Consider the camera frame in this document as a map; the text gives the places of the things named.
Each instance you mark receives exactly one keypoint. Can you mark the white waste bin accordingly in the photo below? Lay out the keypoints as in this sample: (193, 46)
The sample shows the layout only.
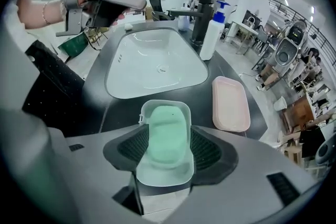
(280, 104)

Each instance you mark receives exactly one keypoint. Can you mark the white sink basin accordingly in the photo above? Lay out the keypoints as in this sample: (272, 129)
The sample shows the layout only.
(157, 68)

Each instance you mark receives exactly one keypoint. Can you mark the translucent soap dish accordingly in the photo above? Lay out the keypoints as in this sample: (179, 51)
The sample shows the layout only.
(168, 177)

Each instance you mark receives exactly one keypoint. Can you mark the person's black trousers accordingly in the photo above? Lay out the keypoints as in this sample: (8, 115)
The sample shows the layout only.
(52, 86)

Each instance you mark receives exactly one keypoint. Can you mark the green soap bar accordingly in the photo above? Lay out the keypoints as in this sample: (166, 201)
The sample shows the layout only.
(165, 133)

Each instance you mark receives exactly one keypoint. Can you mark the pink soap dish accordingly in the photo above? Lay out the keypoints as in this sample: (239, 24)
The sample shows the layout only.
(231, 105)

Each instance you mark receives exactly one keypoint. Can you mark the black metal railing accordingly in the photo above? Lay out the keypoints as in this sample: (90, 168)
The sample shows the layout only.
(302, 23)

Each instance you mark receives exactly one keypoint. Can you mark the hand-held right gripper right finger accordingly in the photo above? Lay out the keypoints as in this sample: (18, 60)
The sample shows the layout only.
(249, 162)

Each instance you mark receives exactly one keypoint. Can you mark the dark wooden sink cabinet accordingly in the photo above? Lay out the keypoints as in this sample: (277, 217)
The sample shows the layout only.
(199, 94)

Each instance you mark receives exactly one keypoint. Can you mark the white bottle blue pump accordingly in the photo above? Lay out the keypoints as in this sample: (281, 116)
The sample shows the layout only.
(211, 39)

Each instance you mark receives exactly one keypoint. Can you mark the person's left forearm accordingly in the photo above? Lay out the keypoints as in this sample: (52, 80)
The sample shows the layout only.
(34, 13)

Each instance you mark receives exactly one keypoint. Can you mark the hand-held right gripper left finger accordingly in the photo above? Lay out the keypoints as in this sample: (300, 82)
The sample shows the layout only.
(94, 162)

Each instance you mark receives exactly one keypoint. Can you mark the grey helmet-shaped device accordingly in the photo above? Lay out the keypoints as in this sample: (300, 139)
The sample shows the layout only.
(326, 149)

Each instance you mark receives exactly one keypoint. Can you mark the black office chair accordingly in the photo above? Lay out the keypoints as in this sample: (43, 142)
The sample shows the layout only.
(158, 8)

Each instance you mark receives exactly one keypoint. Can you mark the green bathtub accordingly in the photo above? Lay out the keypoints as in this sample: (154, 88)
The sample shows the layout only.
(73, 46)

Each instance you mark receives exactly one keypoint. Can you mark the black faucet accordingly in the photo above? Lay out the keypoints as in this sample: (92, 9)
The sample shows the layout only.
(202, 21)

